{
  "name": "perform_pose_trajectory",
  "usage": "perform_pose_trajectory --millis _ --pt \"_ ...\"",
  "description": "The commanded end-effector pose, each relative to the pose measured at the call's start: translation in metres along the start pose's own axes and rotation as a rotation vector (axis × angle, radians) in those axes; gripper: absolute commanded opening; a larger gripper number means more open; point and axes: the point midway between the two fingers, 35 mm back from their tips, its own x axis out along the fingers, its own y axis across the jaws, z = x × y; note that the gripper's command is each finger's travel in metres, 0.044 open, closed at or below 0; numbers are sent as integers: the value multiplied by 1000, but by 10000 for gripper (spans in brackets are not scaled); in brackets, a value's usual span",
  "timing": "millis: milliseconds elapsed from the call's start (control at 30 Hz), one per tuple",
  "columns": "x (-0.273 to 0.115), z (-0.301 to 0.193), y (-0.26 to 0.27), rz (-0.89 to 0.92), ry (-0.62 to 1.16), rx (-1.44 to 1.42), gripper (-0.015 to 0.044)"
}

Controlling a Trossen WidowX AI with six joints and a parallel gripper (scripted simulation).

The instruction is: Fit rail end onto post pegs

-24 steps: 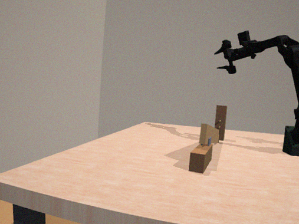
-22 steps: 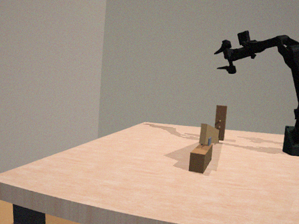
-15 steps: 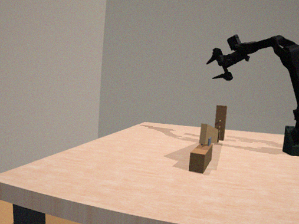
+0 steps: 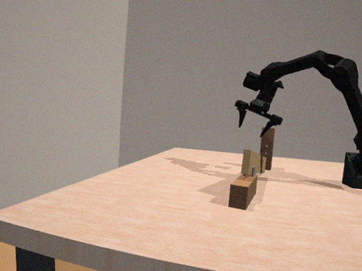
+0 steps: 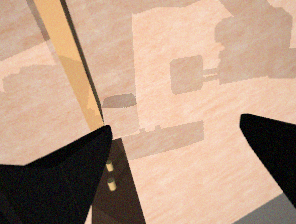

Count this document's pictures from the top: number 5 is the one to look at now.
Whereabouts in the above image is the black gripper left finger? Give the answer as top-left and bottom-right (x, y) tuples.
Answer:
(0, 125), (113, 224)

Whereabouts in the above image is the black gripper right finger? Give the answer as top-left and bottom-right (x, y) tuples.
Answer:
(239, 113), (296, 209)

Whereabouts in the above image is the long wooden rail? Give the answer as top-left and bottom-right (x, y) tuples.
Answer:
(34, 0), (104, 131)

